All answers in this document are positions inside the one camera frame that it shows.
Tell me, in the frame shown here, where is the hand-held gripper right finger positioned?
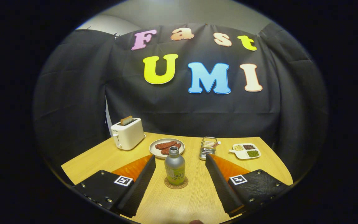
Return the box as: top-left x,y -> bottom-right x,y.
205,153 -> 291,217

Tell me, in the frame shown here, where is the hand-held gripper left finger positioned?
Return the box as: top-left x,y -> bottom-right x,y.
72,155 -> 156,218

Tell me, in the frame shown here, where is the round wooden coaster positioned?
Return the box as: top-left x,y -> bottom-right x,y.
164,176 -> 189,189

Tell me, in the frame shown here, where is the silver juice bottle green label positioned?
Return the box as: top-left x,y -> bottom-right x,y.
164,146 -> 186,186

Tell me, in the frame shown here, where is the wooden table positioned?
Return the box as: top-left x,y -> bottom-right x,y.
61,132 -> 294,224

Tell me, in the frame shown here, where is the white divided dish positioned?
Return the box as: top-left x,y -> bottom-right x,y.
229,143 -> 261,160

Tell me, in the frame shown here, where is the round white plate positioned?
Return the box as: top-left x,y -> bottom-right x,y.
149,138 -> 185,159

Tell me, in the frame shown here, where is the red-brown meat strip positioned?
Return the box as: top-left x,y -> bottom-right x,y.
155,141 -> 178,150
160,143 -> 182,156

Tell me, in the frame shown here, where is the white toaster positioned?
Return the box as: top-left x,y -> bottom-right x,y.
111,118 -> 146,151

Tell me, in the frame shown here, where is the black backdrop cloth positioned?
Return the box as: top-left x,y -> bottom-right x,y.
33,23 -> 328,181

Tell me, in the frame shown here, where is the metal wire holder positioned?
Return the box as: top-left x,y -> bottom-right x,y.
199,137 -> 218,161

